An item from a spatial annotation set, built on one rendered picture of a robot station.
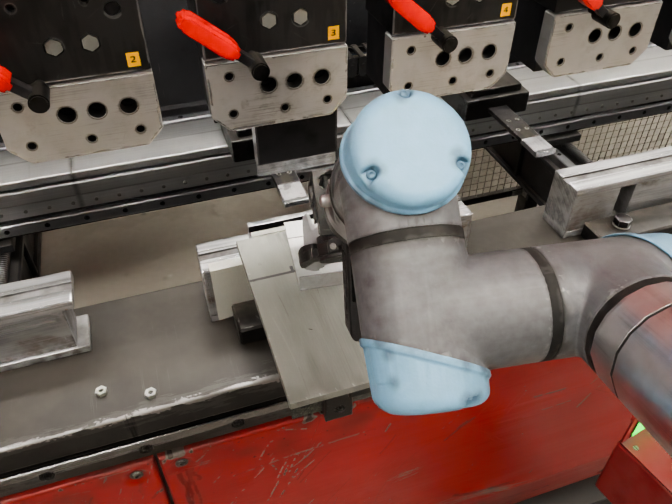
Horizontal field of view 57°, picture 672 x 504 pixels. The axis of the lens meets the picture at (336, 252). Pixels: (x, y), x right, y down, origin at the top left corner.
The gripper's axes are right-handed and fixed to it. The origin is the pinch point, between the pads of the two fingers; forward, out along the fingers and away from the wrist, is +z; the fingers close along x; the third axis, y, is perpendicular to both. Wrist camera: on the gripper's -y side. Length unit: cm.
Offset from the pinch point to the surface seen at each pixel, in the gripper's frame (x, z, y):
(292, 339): 6.6, -0.2, -7.6
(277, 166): 5.2, 5.8, 13.8
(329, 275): 1.1, 3.0, -0.8
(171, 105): 21, 49, 41
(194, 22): 12.3, -16.7, 20.9
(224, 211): 17, 177, 49
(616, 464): -35.8, 14.8, -30.5
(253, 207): 6, 177, 49
